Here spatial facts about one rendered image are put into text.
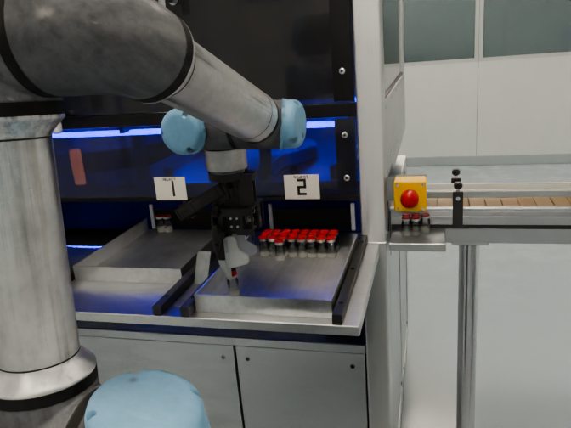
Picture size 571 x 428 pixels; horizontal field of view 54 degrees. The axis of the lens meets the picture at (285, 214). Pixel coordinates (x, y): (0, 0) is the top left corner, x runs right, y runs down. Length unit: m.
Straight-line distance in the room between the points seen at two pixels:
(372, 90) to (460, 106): 4.66
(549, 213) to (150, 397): 1.07
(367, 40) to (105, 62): 0.81
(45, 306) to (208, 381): 1.07
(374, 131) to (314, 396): 0.73
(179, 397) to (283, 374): 0.96
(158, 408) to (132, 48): 0.34
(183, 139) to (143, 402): 0.43
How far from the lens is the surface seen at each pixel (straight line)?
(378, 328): 1.43
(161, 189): 1.45
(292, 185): 1.32
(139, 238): 1.54
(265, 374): 1.57
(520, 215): 1.43
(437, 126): 5.92
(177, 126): 0.88
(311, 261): 1.24
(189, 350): 1.62
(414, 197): 1.26
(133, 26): 0.53
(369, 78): 1.25
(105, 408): 0.61
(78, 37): 0.52
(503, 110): 5.94
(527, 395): 2.41
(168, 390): 0.62
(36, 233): 0.60
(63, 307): 0.64
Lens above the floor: 1.35
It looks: 17 degrees down
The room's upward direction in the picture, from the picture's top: 5 degrees counter-clockwise
